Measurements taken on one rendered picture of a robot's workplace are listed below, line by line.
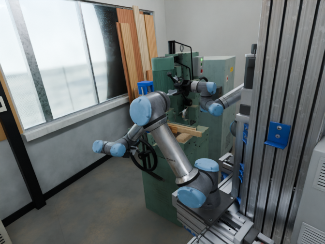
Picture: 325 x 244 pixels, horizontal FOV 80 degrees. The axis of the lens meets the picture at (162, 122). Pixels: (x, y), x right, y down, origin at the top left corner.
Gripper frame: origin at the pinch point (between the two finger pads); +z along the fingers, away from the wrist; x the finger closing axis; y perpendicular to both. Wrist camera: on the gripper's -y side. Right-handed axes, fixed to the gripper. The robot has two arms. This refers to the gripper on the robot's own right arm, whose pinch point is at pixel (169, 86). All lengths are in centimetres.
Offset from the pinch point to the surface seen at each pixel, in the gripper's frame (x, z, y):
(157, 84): -1.3, 12.2, -1.1
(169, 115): 11.7, 8.8, -26.7
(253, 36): -194, 1, -142
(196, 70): -31.3, -3.0, -20.8
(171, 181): 61, -1, -53
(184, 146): 34.1, -15.0, -26.8
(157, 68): -9.6, 11.2, 8.3
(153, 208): 91, 23, -86
